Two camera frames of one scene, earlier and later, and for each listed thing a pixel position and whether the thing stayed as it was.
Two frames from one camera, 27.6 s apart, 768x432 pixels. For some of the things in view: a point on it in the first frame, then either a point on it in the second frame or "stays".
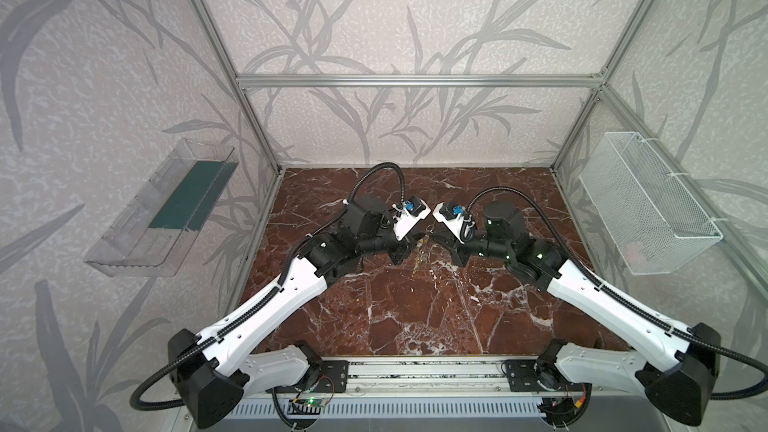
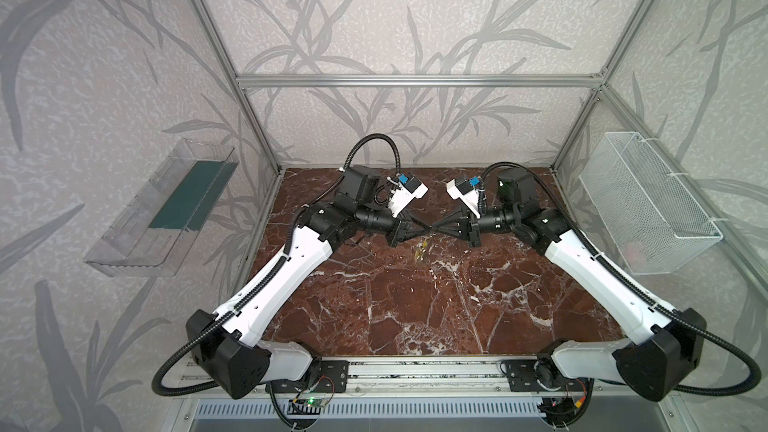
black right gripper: (458, 251) -> (473, 234)
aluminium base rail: (428, 377) stays
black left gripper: (395, 245) -> (394, 232)
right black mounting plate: (521, 377) stays
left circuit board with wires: (318, 395) stays
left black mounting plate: (330, 377) stays
